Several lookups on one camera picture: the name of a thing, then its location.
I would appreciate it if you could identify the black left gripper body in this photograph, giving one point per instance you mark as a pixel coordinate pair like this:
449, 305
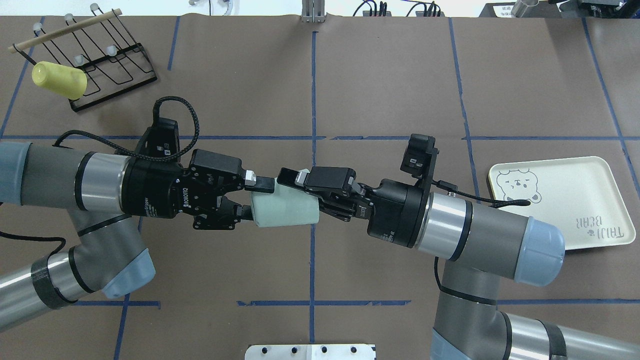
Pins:
151, 189

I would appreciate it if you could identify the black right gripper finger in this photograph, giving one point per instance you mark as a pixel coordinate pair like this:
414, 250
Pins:
296, 179

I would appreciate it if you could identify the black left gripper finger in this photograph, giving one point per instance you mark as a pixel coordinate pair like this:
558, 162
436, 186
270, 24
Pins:
243, 213
255, 183

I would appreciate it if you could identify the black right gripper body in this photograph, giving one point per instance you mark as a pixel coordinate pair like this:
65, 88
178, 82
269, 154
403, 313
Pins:
398, 211

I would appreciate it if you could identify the pale green plastic cup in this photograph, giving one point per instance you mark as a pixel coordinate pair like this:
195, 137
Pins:
286, 206

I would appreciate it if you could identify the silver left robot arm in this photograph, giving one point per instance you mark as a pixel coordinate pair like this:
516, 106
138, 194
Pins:
104, 196

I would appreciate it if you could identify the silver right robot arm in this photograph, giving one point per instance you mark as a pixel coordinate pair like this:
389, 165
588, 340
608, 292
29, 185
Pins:
479, 247

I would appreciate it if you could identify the yellow plastic cup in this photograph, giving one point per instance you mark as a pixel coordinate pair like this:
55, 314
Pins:
66, 81

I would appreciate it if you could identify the cream bear print tray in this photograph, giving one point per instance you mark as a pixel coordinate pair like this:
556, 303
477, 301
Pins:
577, 195

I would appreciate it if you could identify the metal cup on desk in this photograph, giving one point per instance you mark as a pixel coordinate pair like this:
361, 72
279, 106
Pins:
523, 8

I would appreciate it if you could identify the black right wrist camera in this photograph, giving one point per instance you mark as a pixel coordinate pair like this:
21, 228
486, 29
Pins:
419, 159

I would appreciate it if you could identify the black wire cup rack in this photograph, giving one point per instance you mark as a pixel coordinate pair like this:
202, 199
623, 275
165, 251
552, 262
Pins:
113, 61

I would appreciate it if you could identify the aluminium frame post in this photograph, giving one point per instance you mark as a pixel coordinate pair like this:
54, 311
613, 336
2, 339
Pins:
313, 11

